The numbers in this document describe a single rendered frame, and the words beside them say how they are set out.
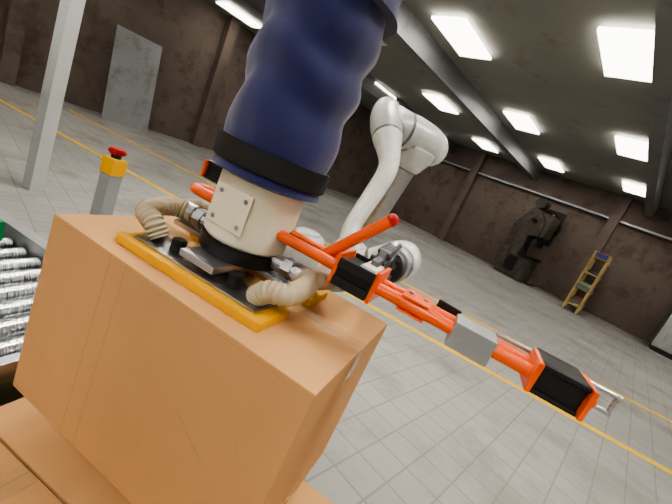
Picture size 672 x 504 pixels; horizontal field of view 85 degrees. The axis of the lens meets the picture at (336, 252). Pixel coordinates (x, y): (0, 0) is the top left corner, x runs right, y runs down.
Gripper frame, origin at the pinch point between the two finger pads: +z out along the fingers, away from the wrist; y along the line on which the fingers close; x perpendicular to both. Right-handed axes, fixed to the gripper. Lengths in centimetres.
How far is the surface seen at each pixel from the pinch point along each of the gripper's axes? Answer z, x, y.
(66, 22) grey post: -159, 350, -32
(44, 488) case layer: 20, 37, 63
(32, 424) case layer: 14, 53, 64
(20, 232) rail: -30, 142, 59
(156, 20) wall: -745, 956, -164
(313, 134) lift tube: 5.8, 17.6, -19.5
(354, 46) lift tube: 5.0, 16.9, -34.6
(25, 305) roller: -10, 99, 64
